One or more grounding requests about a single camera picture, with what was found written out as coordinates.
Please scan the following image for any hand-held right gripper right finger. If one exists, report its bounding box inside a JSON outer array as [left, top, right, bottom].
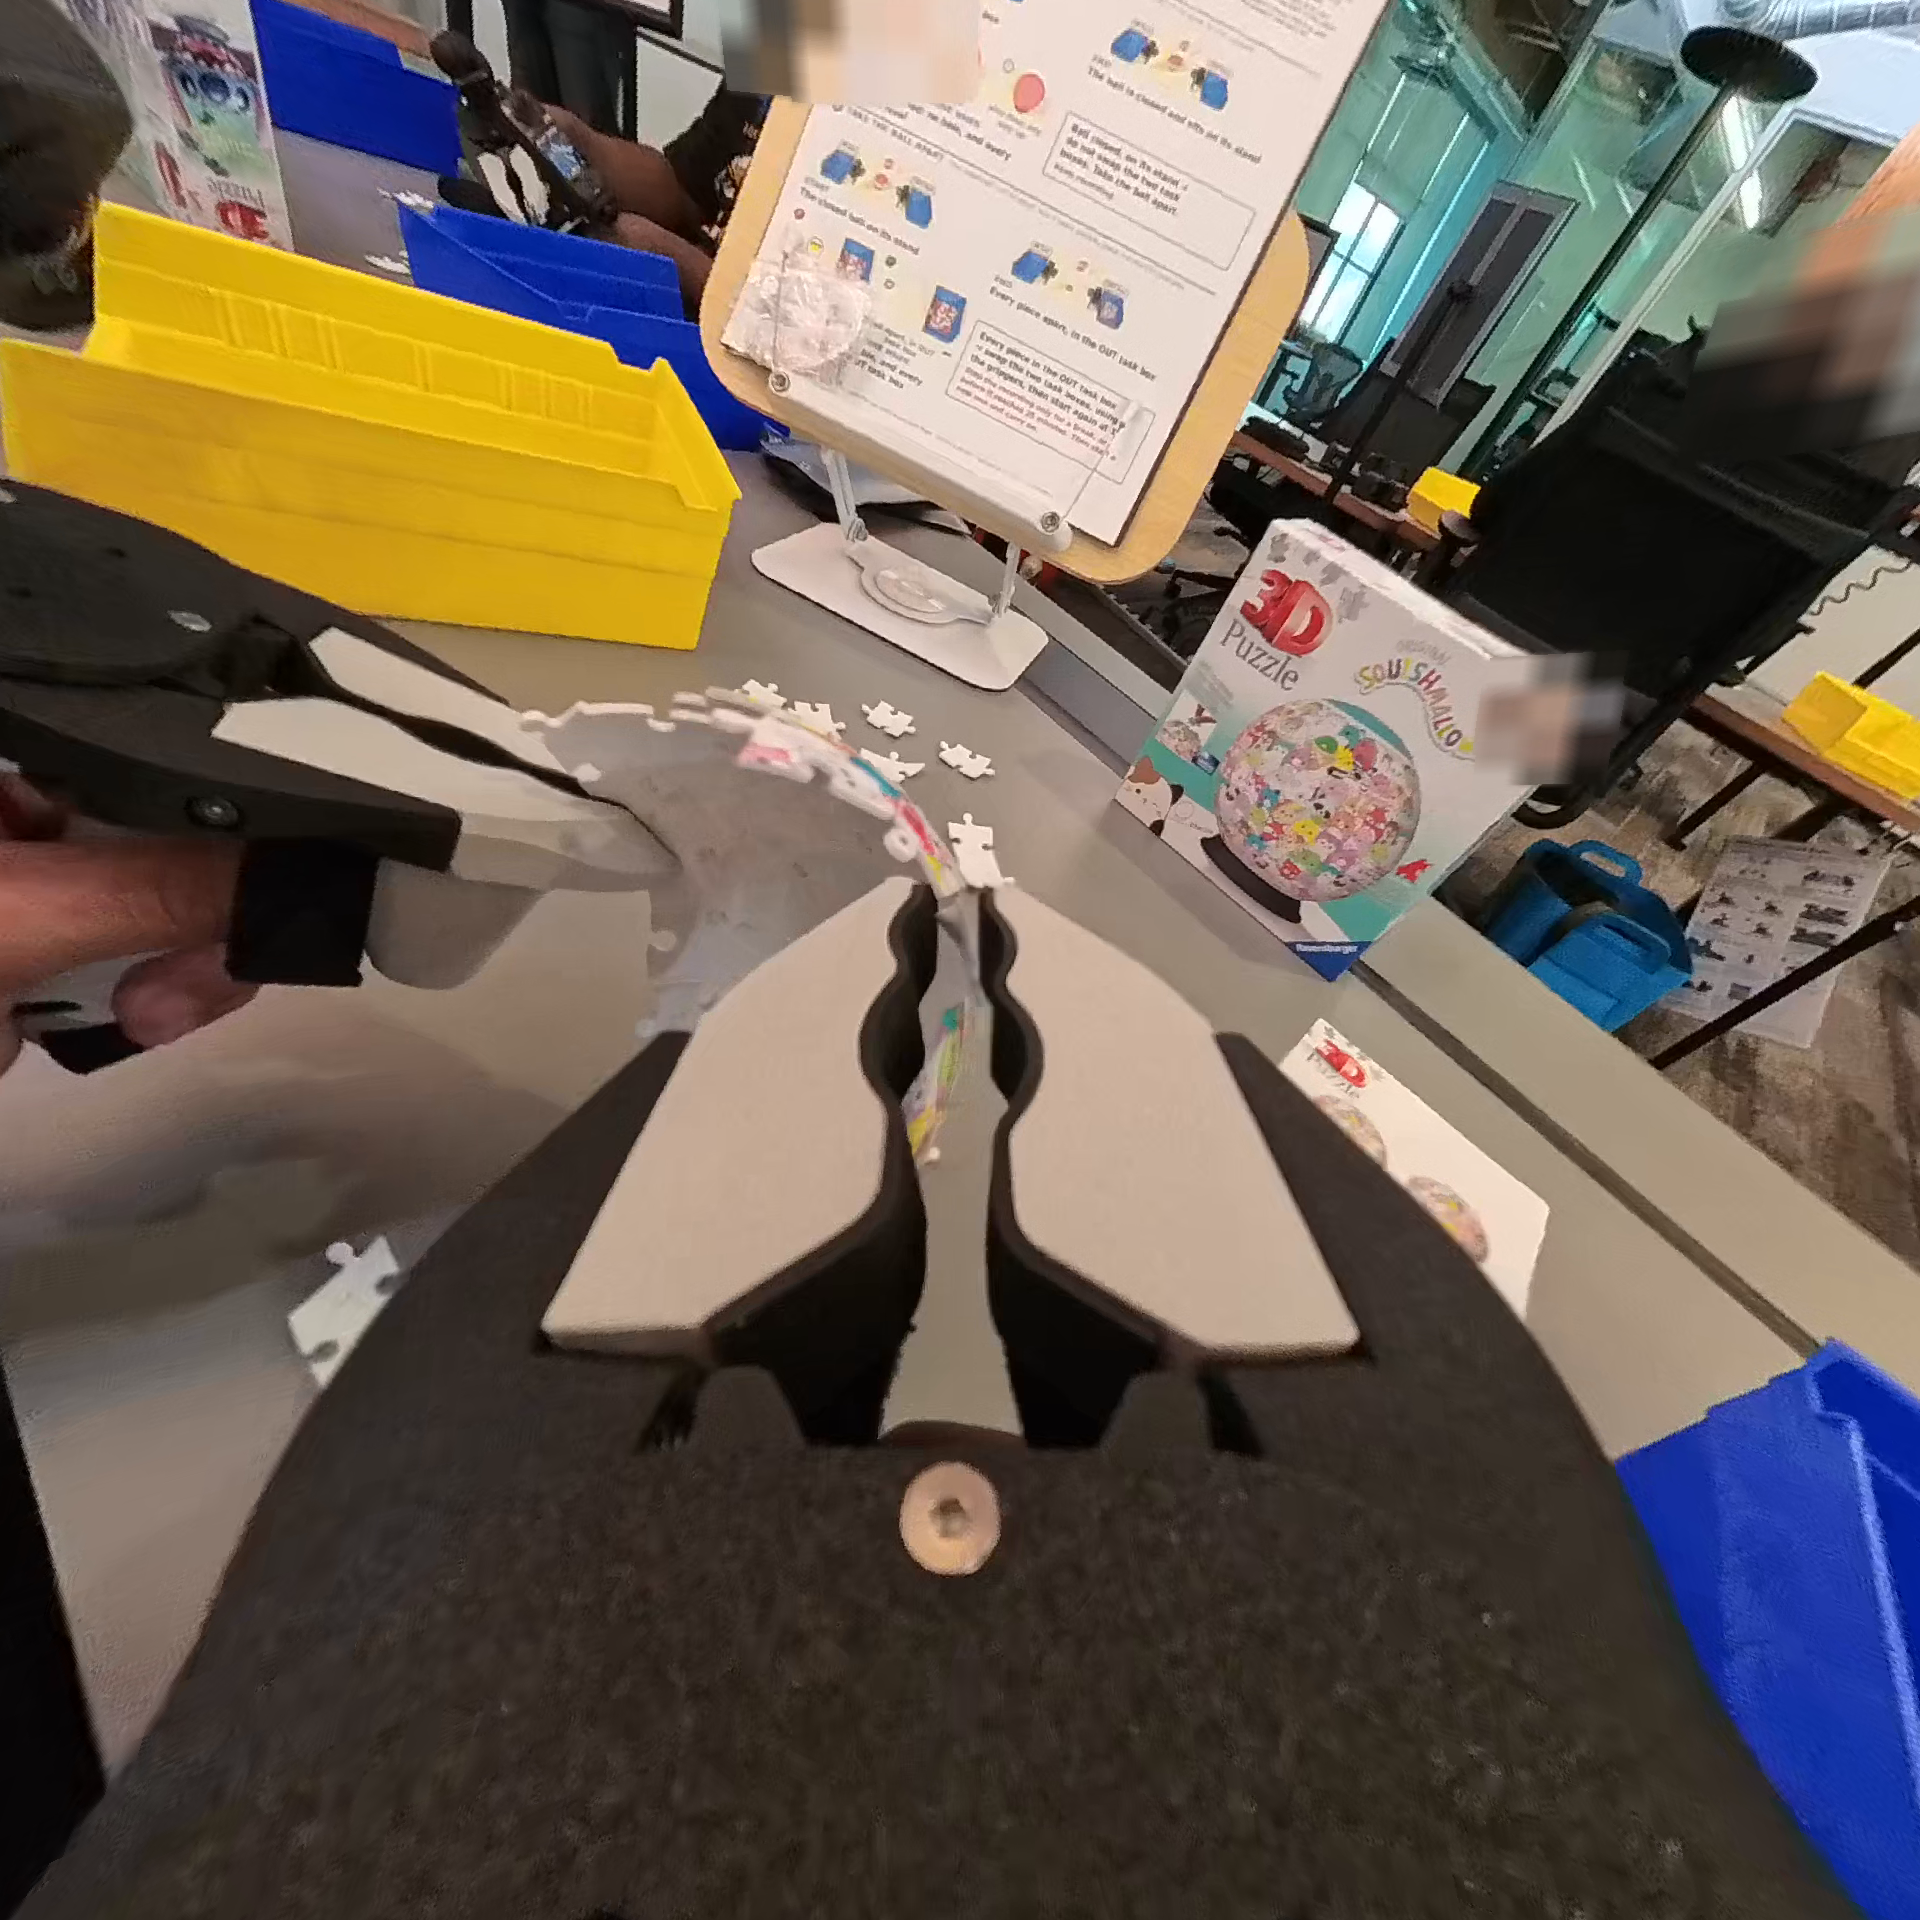
[[978, 888, 1366, 1367]]

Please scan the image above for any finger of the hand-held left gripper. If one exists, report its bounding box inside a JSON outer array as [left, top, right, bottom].
[[305, 624, 606, 800], [211, 700, 681, 992]]

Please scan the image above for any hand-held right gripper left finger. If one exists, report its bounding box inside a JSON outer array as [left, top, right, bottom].
[[540, 883, 932, 1361]]

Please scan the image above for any partly built colourful puzzle ball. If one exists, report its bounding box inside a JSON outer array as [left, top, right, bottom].
[[518, 682, 1022, 1176]]

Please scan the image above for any group of white puzzle pieces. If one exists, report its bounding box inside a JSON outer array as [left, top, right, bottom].
[[288, 679, 999, 1386]]

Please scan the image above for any printed puzzle box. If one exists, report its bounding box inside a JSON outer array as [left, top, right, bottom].
[[1119, 516, 1537, 986], [112, 0, 296, 252]]

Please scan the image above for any person's left hand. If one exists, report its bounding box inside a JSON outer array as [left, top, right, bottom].
[[0, 773, 266, 1075]]

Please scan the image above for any printed sticker sheet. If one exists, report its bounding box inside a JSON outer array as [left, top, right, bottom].
[[1278, 1019, 1551, 1321]]

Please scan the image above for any yellow plastic bin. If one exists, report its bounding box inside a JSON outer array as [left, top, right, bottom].
[[0, 201, 746, 655], [1784, 672, 1920, 799]]

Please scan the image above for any blue bag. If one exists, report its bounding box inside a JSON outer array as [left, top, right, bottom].
[[1486, 839, 1696, 1039]]

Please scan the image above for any white flat pad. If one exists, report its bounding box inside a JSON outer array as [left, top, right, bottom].
[[750, 525, 1049, 692]]

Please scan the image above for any printed paper sheet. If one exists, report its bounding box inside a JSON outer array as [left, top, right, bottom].
[[1664, 836, 1896, 1051]]

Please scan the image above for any clear instruction sheet holder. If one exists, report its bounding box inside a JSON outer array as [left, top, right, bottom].
[[721, 0, 1391, 549]]

